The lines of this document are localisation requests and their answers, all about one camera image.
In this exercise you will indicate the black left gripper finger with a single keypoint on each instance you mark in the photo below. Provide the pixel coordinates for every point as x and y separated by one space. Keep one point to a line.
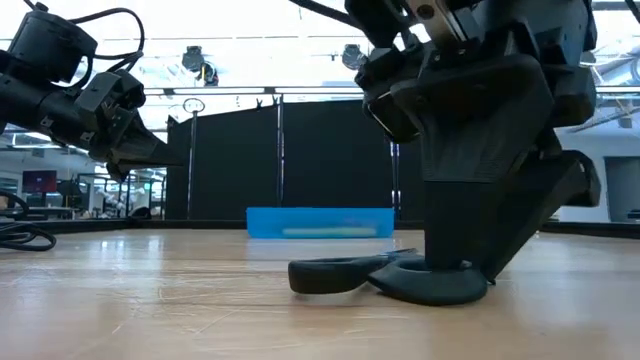
147 152

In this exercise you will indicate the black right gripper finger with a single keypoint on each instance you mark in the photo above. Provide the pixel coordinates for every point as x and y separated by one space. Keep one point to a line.
545 210
460 225

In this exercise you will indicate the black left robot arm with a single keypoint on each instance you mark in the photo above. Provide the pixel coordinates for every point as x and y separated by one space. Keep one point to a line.
45 45

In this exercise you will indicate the blue plastic supply box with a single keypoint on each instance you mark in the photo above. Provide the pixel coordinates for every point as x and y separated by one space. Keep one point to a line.
320 220

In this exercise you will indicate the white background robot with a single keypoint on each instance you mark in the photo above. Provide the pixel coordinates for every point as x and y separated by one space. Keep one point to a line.
112 200

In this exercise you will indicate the dark red monitor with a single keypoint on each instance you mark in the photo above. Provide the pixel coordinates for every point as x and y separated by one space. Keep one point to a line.
40 181

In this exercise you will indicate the grey door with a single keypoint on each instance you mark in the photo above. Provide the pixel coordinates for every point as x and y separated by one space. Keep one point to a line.
622 190

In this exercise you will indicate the black room divider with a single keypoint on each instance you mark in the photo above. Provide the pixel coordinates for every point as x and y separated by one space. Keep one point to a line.
235 165

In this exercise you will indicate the black ceiling spotlight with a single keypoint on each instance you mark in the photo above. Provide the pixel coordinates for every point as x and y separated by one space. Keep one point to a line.
352 56
192 57

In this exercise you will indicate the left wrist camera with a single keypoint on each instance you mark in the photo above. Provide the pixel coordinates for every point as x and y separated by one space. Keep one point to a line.
125 90

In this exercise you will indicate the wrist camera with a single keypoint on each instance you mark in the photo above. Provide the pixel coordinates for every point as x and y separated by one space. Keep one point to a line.
125 90
385 100

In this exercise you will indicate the black aluminium table frame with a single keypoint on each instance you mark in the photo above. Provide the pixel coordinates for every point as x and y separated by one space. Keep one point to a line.
150 224

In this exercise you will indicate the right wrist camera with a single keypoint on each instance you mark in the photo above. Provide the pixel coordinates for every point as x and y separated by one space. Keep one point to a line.
385 100

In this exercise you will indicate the grey ceiling rail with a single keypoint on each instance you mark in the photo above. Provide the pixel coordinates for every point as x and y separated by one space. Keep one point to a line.
240 90

